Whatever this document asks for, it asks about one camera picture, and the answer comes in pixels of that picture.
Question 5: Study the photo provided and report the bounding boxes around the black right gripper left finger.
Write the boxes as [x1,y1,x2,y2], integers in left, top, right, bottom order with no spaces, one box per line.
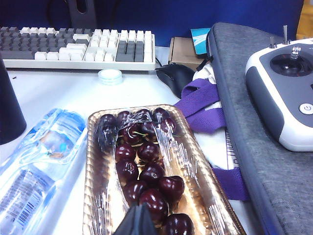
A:
[112,202,147,235]

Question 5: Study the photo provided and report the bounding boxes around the brown cardboard box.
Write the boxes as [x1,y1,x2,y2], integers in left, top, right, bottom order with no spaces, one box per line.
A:
[168,36,207,71]

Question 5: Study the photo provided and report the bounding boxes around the yellow box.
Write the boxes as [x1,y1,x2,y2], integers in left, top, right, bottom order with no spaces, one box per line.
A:
[297,0,313,40]

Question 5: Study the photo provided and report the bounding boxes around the gold plastic cherry tray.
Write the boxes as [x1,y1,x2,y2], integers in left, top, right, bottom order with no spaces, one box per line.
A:
[82,104,246,235]

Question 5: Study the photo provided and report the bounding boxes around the white grey remote controller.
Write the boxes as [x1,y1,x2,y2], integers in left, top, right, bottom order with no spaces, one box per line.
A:
[245,24,313,152]

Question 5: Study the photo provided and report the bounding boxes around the white grey mechanical keyboard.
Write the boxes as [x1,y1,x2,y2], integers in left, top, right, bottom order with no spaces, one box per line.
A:
[0,26,157,71]

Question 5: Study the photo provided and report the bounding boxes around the grey fabric zip case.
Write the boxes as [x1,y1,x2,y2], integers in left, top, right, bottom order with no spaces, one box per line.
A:
[206,22,313,235]

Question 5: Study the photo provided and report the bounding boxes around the small white round cap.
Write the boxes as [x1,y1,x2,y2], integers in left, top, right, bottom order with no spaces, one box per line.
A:
[97,69,122,85]

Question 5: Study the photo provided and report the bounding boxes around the black computer mouse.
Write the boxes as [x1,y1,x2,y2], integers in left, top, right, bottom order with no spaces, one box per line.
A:
[156,64,196,99]

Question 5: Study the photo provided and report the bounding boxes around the clear mineral water bottle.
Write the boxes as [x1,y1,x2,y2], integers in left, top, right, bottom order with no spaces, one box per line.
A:
[0,108,88,235]

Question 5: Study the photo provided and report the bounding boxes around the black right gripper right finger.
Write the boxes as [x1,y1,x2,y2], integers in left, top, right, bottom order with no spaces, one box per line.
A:
[144,202,160,235]

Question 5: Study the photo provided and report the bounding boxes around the dark red cherry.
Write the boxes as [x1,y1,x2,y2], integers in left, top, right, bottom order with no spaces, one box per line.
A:
[115,159,139,182]
[122,180,149,206]
[139,163,166,184]
[121,123,145,145]
[139,188,169,222]
[114,143,136,162]
[162,213,195,235]
[158,175,185,204]
[137,142,161,162]

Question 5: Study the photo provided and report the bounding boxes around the black thermos flask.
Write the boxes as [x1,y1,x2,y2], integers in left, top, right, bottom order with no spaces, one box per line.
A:
[0,57,27,145]

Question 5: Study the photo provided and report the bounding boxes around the white tote bag purple straps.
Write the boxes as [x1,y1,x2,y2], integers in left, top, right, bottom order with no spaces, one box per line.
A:
[172,62,251,235]

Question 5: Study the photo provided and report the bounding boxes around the teal white packet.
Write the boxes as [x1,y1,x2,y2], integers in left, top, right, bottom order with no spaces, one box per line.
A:
[190,27,212,55]

